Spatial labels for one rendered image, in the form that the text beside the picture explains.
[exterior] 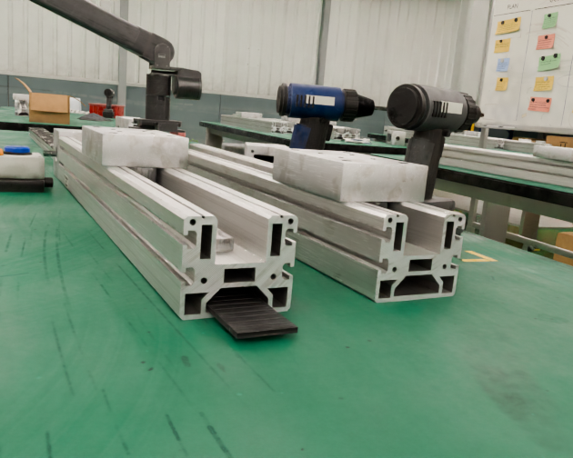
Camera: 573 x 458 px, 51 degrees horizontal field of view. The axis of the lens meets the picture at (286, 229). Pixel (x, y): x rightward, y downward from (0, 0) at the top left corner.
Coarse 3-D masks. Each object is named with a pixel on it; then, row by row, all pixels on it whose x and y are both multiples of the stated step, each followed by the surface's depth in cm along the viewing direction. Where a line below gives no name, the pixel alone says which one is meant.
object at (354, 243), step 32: (192, 160) 103; (224, 160) 95; (256, 160) 100; (256, 192) 79; (288, 192) 71; (320, 224) 65; (352, 224) 61; (384, 224) 55; (416, 224) 62; (448, 224) 59; (320, 256) 65; (352, 256) 61; (384, 256) 56; (416, 256) 57; (448, 256) 59; (352, 288) 60; (384, 288) 58; (416, 288) 60; (448, 288) 61
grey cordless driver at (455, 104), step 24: (408, 96) 76; (432, 96) 76; (456, 96) 80; (408, 120) 76; (432, 120) 77; (456, 120) 80; (408, 144) 80; (432, 144) 80; (432, 168) 81; (432, 192) 82
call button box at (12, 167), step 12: (0, 156) 97; (12, 156) 98; (24, 156) 99; (36, 156) 100; (0, 168) 97; (12, 168) 98; (24, 168) 99; (36, 168) 100; (0, 180) 98; (12, 180) 98; (24, 180) 99; (36, 180) 100; (48, 180) 104; (36, 192) 101
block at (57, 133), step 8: (56, 128) 122; (56, 136) 118; (72, 136) 116; (80, 136) 117; (56, 144) 118; (48, 152) 118; (56, 152) 119; (56, 160) 120; (56, 168) 119; (56, 176) 119
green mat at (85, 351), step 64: (0, 192) 98; (64, 192) 103; (0, 256) 61; (64, 256) 63; (512, 256) 82; (0, 320) 44; (64, 320) 45; (128, 320) 47; (192, 320) 48; (320, 320) 50; (384, 320) 52; (448, 320) 53; (512, 320) 55; (0, 384) 35; (64, 384) 35; (128, 384) 36; (192, 384) 37; (256, 384) 38; (320, 384) 38; (384, 384) 39; (448, 384) 40; (512, 384) 41; (0, 448) 29; (64, 448) 29; (128, 448) 30; (192, 448) 30; (256, 448) 31; (320, 448) 31; (384, 448) 32; (448, 448) 32; (512, 448) 33
